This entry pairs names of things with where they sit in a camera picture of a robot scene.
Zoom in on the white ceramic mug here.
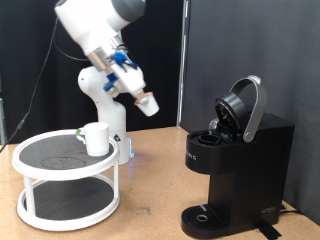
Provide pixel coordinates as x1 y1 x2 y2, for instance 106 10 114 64
75 121 111 158

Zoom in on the white two-tier turntable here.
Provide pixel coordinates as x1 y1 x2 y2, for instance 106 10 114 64
11 129 121 232

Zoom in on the silver Keurig lid handle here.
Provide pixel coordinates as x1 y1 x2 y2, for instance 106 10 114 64
229 75 268 144

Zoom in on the black Keurig coffee machine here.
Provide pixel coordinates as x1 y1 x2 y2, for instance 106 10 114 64
180 92 296 240

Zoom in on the black power cord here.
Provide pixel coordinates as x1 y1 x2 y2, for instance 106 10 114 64
279 204 304 216

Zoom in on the grey partition board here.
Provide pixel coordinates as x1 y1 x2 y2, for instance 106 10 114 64
179 0 320 226

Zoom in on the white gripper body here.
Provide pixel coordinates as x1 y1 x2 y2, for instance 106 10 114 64
105 59 147 98

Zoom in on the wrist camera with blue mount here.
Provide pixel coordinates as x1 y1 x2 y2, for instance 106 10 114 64
102 73 120 98

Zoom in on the black backdrop curtain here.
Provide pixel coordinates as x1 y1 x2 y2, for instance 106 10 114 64
0 0 185 145

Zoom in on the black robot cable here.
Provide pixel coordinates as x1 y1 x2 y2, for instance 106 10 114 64
0 16 90 154

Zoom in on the white coffee pod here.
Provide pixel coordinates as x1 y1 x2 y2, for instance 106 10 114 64
134 91 160 118

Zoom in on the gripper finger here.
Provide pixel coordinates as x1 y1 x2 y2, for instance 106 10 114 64
134 90 150 105

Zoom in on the blue cable clip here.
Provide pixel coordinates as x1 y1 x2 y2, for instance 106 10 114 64
111 50 140 71

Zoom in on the silver vertical pole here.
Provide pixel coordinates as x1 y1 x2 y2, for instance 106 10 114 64
176 0 191 128

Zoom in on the black tape strip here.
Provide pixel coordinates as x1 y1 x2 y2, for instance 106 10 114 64
255 219 283 240

